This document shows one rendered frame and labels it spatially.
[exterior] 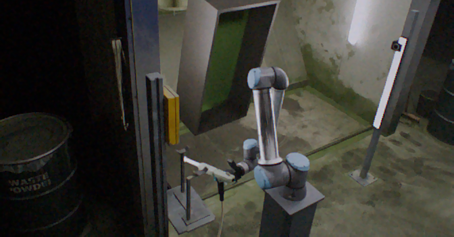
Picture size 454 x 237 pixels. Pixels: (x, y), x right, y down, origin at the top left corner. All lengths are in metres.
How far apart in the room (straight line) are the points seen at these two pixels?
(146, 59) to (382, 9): 2.83
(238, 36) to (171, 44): 1.06
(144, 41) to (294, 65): 3.22
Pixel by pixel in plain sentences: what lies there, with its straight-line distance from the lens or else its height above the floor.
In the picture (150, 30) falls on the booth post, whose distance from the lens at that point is 2.06.
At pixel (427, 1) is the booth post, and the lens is 4.01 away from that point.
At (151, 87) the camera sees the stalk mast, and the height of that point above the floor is 1.60.
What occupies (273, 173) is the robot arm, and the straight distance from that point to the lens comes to 2.27.
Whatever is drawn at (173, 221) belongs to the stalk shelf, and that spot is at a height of 0.79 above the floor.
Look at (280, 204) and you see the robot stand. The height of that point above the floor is 0.64.
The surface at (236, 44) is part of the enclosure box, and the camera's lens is 3.41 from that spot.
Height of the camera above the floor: 2.35
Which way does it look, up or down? 30 degrees down
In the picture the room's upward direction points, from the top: 4 degrees clockwise
